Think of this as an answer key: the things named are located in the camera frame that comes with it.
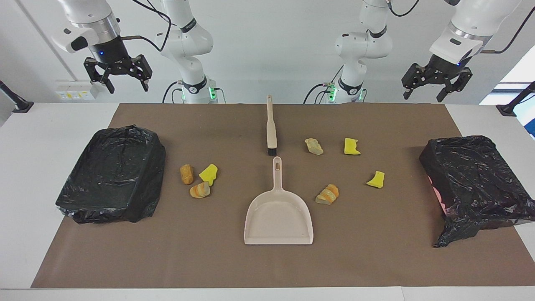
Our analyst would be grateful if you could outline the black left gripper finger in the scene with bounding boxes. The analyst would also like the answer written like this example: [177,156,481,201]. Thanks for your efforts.
[436,69,473,103]
[402,64,428,100]

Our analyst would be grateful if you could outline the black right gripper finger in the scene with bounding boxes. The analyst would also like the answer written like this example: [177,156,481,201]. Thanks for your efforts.
[84,57,115,94]
[127,54,152,92]

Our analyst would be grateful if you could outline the yellow notched sponge piece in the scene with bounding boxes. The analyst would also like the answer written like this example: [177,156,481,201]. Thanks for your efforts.
[344,138,362,156]

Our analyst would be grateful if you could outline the yellow wedge sponge piece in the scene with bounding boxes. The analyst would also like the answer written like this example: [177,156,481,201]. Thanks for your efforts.
[366,171,385,189]

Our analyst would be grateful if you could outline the pale crusty bread piece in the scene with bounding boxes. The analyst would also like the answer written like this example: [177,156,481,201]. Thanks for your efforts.
[304,138,324,156]

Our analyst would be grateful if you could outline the orange striped bread piece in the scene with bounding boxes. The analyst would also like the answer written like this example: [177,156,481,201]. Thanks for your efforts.
[189,181,211,199]
[315,184,339,205]

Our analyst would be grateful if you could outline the beige hand brush black bristles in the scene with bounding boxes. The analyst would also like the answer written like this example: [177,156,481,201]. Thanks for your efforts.
[266,95,278,156]

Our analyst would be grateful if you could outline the beige plastic dustpan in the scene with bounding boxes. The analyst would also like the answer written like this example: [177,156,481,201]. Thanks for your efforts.
[244,156,314,245]

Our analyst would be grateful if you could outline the pink bin with black bag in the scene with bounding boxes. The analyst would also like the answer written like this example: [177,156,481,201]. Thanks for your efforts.
[419,135,535,248]

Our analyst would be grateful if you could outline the bin lined with black bag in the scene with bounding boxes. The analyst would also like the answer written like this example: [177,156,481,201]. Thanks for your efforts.
[55,124,166,224]

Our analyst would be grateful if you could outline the black clamp stand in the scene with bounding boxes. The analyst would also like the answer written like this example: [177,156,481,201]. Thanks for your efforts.
[0,80,34,114]
[496,82,535,117]

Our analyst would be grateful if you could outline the brown paper table mat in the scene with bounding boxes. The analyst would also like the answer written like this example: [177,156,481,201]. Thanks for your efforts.
[31,103,535,288]

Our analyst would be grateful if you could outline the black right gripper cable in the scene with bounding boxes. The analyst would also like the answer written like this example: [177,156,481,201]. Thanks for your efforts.
[120,0,173,52]

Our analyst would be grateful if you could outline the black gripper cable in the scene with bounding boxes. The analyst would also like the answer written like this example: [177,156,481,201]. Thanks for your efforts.
[481,6,535,54]
[120,0,173,52]

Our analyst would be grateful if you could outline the white wall socket box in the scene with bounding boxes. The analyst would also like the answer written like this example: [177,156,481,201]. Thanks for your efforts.
[55,80,103,101]

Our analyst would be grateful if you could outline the black base cables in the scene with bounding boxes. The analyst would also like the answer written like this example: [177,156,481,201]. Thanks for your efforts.
[162,82,227,104]
[303,65,344,104]

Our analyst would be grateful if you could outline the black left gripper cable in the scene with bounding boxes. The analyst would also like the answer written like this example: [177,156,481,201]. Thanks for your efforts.
[481,6,535,54]

